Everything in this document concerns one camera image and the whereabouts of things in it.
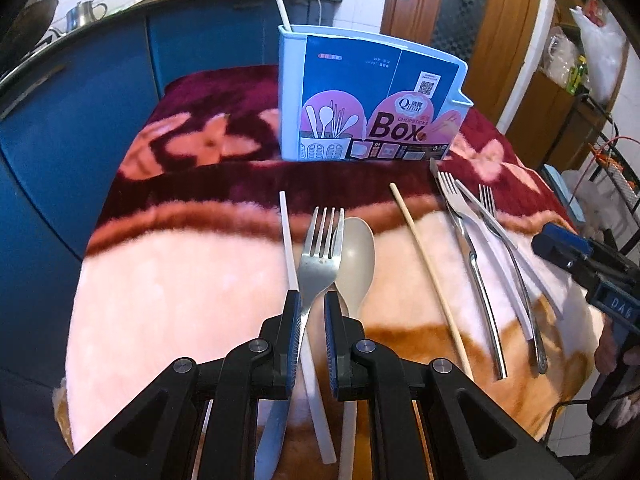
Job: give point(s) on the blue utensil holder box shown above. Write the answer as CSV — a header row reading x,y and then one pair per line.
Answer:
x,y
350,85

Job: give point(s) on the wooden shelf unit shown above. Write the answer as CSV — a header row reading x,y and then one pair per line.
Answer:
x,y
565,95

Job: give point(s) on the wooden chopstick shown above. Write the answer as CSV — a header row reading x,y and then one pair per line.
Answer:
x,y
430,275

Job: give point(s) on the floral plush blanket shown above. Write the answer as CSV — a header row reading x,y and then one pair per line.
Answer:
x,y
175,285

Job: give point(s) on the beige plastic spoon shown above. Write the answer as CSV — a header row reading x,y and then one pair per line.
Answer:
x,y
357,260

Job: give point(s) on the white plastic bag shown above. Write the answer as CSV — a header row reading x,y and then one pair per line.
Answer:
x,y
600,50

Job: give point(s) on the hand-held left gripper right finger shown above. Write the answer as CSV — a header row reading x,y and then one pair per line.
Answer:
x,y
330,345

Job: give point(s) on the steel table knife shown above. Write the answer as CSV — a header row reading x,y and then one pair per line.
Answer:
x,y
487,310

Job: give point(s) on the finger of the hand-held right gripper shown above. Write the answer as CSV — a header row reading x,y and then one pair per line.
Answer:
x,y
562,250

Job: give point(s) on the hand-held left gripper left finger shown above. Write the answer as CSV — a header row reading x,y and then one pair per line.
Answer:
x,y
295,345

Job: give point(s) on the dark metal wok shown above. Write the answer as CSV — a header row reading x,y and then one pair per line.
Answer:
x,y
30,20

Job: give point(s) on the person's right hand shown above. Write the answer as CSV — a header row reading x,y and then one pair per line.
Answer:
x,y
609,355

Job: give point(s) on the blue kitchen cabinet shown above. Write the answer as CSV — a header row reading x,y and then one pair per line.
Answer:
x,y
75,135

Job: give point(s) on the steel kettle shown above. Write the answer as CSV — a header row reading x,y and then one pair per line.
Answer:
x,y
82,12

